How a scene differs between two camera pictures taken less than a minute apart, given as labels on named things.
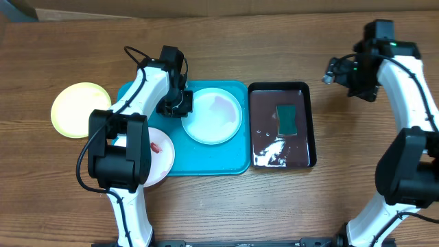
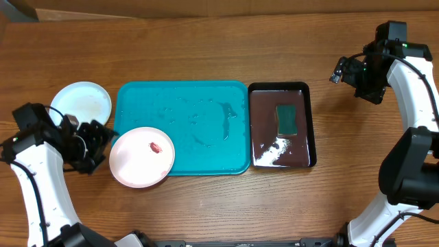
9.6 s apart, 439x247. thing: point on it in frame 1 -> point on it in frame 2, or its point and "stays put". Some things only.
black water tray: x=268 y=149 stays put
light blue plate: x=216 y=117 -> x=86 y=101
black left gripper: x=188 y=108 -> x=100 y=136
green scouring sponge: x=287 y=119 stays put
